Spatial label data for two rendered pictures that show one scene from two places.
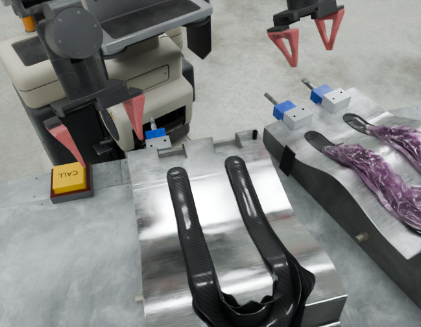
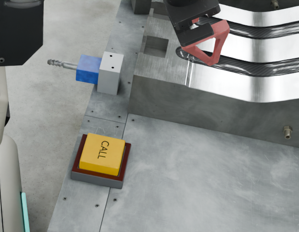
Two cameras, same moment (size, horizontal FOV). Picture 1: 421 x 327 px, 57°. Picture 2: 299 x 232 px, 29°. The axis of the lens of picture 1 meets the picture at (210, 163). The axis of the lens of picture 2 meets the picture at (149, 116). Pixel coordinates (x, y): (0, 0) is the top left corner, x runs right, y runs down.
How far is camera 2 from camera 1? 90 cm
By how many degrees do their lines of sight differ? 51
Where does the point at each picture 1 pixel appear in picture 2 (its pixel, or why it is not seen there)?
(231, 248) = (289, 47)
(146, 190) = (195, 78)
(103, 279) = (242, 169)
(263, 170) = not seen: hidden behind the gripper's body
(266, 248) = (295, 31)
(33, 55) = not seen: outside the picture
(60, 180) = (109, 158)
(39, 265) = (205, 217)
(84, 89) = not seen: outside the picture
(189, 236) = (255, 72)
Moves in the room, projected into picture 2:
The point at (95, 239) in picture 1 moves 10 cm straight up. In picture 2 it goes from (191, 164) to (204, 122)
